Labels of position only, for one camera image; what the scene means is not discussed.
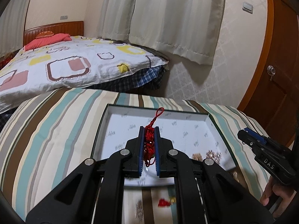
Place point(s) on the silver door lock knob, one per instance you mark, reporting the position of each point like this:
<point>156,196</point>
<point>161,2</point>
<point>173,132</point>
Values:
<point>271,71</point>

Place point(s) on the red pillow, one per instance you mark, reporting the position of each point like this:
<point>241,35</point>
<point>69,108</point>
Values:
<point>40,42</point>

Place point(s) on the white curtain left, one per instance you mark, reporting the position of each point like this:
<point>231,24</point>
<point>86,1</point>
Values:
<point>12,26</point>

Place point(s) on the white curtain centre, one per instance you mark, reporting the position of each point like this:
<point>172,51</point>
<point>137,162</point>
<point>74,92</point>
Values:
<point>186,28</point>

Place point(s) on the white patterned quilt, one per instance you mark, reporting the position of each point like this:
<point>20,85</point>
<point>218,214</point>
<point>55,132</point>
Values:
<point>78,63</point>

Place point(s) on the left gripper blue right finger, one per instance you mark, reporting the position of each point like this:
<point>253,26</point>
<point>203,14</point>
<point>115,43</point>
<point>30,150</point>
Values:
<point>164,162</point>

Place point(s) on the wooden headboard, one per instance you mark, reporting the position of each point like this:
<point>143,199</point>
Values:
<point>73,28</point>

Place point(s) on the blue plaid bed sheet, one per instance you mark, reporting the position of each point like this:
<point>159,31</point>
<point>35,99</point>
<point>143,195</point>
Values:
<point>142,81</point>

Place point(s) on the gold filigree brooch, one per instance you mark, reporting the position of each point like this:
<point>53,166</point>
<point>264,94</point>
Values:
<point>197,156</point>

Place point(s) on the white curtain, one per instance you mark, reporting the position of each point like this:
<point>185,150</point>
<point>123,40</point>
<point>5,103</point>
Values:
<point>12,26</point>
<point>186,28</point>

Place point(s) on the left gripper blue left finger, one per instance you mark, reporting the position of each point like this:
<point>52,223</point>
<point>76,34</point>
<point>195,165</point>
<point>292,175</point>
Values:
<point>134,163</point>

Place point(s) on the orange embroidered cushion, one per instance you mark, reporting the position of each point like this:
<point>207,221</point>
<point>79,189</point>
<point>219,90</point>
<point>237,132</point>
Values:
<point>45,34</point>

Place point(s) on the brown wooden door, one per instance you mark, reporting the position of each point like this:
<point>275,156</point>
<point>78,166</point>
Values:
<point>274,104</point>

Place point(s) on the red knot tassel charm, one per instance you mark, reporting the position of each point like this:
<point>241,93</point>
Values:
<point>149,153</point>

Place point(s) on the white wall light switch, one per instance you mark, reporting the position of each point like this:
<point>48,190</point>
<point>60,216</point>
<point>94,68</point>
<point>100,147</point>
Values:
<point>247,7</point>

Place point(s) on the striped bedspread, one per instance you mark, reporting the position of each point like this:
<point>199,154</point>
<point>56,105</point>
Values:
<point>63,159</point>

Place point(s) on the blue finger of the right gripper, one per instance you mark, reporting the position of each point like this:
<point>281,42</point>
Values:
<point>255,135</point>

